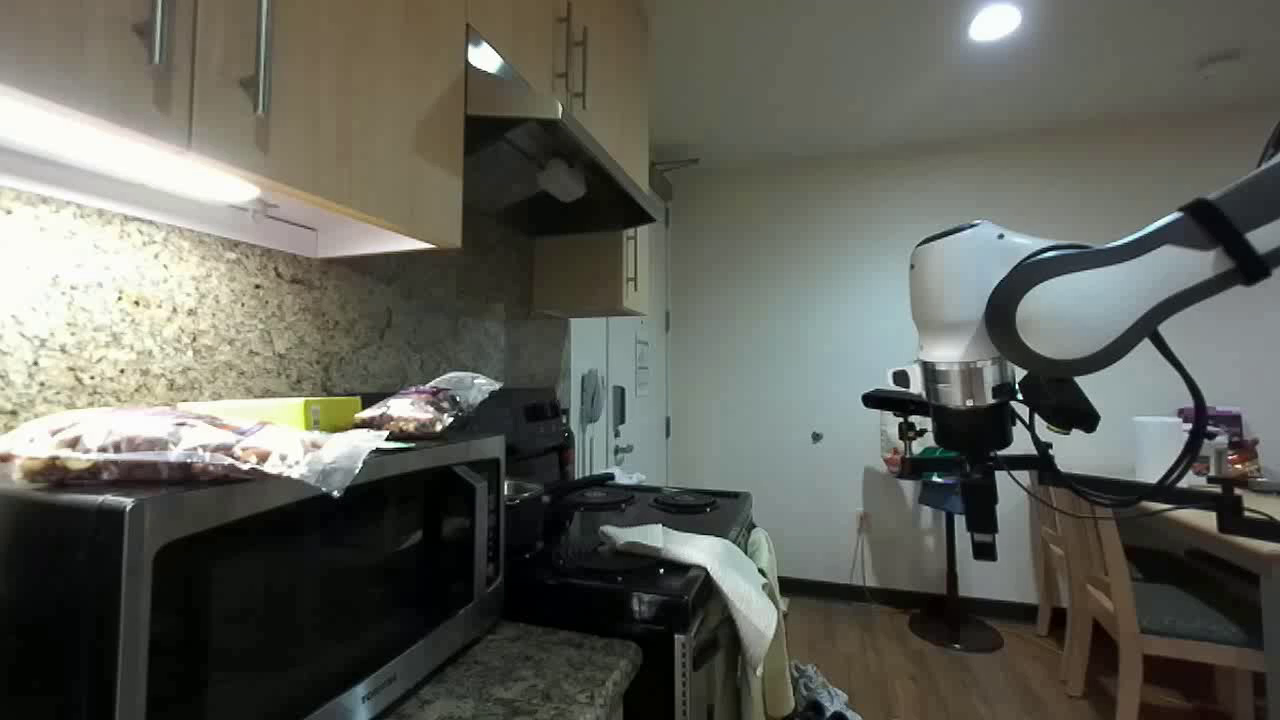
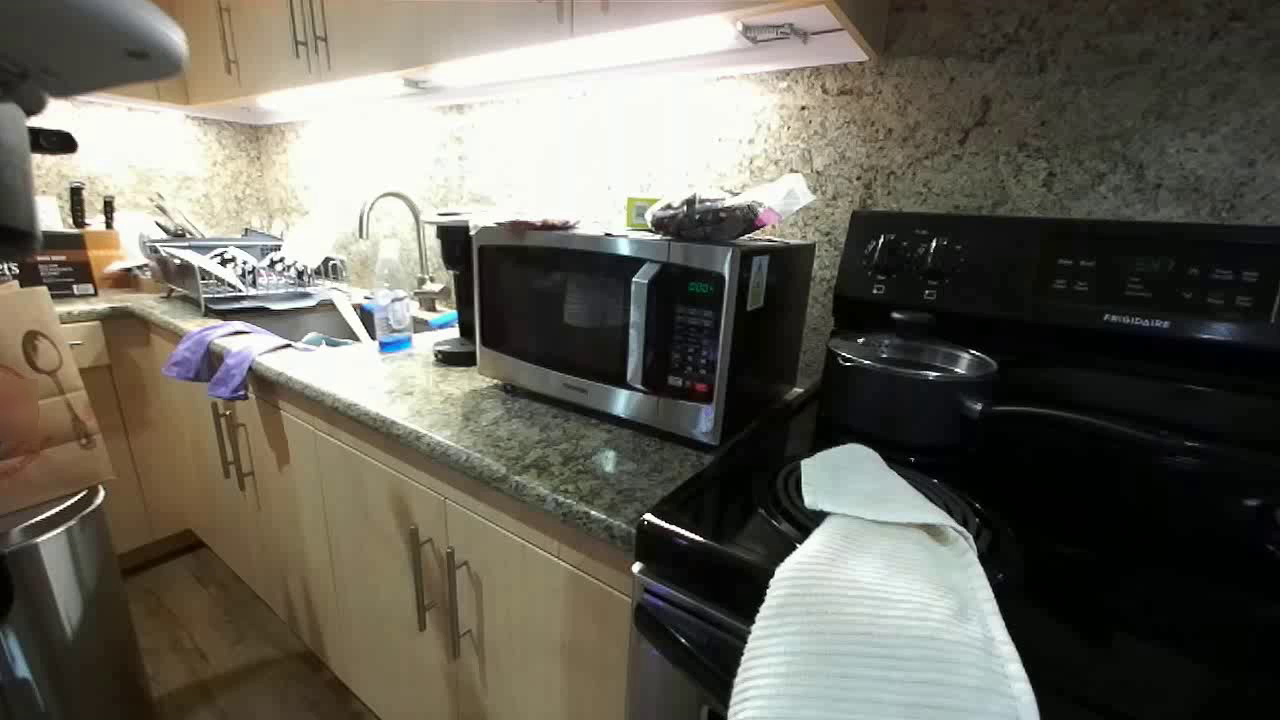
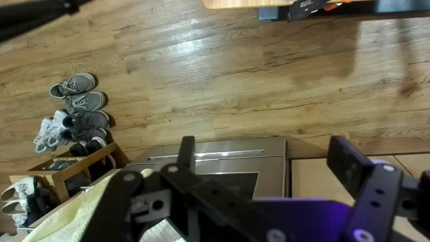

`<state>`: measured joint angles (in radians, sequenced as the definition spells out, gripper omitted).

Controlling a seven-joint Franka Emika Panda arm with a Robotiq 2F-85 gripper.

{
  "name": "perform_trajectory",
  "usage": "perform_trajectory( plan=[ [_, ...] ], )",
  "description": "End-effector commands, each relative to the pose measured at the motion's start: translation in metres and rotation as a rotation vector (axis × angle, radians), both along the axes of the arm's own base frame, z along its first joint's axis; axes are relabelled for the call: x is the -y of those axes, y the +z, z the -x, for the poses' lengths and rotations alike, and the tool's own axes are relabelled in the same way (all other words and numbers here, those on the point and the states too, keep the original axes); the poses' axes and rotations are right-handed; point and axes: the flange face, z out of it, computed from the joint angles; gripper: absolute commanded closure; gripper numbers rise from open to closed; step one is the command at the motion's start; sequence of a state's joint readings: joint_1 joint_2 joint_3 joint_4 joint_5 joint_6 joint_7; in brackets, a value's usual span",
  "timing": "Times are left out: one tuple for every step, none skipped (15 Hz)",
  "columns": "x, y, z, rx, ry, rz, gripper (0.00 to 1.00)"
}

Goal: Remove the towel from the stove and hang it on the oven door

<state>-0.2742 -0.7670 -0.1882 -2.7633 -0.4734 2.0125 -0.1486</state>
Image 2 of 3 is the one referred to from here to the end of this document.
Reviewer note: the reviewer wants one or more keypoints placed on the white ribbed towel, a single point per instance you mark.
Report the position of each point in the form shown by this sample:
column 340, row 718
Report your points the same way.
column 883, row 602

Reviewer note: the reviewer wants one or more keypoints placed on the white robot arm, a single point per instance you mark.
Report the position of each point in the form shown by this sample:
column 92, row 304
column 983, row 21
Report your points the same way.
column 82, row 41

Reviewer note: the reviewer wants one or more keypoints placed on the stainless oven door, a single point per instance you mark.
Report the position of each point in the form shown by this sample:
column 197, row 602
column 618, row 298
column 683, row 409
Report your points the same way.
column 664, row 644

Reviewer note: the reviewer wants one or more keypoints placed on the black electric stove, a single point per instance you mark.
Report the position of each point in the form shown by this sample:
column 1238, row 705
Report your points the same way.
column 1144, row 534

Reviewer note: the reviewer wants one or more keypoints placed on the stainless steel microwave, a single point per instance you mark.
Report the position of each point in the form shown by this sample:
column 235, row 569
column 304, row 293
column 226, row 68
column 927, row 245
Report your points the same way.
column 574, row 313

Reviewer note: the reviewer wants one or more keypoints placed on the green cup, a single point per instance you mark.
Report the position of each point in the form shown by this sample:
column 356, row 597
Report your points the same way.
column 642, row 215

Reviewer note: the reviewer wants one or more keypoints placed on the dark clutter pile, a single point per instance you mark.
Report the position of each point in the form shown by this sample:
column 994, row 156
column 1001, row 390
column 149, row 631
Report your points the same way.
column 700, row 222

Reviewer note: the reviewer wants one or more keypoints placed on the black coffee maker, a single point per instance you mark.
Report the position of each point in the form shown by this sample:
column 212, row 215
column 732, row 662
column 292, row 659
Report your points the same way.
column 456, row 293

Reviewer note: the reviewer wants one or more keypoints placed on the clear plastic water bottle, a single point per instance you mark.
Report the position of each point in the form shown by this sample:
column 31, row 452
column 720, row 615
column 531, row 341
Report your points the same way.
column 394, row 327

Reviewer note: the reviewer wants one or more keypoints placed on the black saucepan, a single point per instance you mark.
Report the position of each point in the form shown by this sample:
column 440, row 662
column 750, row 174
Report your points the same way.
column 905, row 402

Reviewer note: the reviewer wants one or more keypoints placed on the chrome kitchen faucet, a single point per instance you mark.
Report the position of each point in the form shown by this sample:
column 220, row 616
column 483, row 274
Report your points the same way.
column 403, row 204

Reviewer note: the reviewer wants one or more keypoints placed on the under cabinet light strip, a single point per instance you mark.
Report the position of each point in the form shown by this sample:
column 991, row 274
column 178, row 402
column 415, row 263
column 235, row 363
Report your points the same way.
column 601, row 56

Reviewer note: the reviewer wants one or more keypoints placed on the kitchen sink basin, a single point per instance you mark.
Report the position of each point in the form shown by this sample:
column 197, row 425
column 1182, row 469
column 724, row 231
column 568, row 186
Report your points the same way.
column 308, row 327

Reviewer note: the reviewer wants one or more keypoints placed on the metal dish rack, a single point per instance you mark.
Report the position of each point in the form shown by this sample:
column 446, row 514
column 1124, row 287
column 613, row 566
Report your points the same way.
column 226, row 265

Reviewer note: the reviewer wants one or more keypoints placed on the purple cloth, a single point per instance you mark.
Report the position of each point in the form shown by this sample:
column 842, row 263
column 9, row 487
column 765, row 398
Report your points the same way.
column 203, row 357

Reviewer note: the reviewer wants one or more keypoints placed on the brown and black box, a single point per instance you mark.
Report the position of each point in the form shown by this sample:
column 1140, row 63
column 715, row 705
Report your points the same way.
column 64, row 265

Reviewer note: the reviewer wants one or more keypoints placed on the brown paper bag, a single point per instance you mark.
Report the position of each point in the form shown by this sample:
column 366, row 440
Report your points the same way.
column 44, row 402

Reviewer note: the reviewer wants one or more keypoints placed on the stainless steel trash can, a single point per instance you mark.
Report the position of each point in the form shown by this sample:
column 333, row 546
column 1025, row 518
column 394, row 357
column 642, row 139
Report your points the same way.
column 64, row 615

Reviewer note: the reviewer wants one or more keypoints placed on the wooden wall cabinets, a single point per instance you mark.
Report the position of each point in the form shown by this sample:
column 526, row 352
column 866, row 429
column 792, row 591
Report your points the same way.
column 384, row 35

